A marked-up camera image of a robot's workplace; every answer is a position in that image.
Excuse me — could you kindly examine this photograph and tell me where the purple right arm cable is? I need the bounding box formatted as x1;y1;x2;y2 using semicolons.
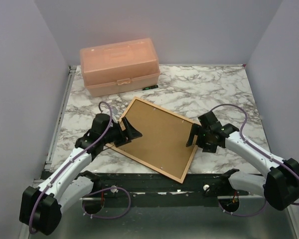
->
210;104;299;217

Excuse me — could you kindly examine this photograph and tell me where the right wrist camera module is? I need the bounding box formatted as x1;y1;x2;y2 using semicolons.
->
198;111;222;130

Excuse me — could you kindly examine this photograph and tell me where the brown wooden picture frame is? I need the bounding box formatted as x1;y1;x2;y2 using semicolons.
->
109;96;201;184

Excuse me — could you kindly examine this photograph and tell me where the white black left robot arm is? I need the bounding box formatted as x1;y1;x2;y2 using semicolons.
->
19;113;142;236

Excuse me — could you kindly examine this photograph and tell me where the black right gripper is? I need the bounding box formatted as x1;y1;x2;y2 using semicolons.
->
186;122;217;153

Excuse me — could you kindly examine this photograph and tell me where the black green marker pen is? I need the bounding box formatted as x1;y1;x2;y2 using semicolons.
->
142;85;158;91

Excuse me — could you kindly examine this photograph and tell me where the brown frame backing board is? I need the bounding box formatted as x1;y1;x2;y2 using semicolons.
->
114;99;197;180

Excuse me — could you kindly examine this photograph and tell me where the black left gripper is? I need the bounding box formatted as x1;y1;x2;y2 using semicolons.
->
103;117;143;147

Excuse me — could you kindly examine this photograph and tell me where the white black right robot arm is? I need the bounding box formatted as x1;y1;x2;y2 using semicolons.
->
186;122;299;211

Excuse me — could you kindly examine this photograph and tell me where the pink plastic storage box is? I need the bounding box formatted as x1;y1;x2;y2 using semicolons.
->
80;38;160;97

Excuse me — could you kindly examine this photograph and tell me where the black robot mounting base rail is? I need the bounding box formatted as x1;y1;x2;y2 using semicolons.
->
41;171;267;209

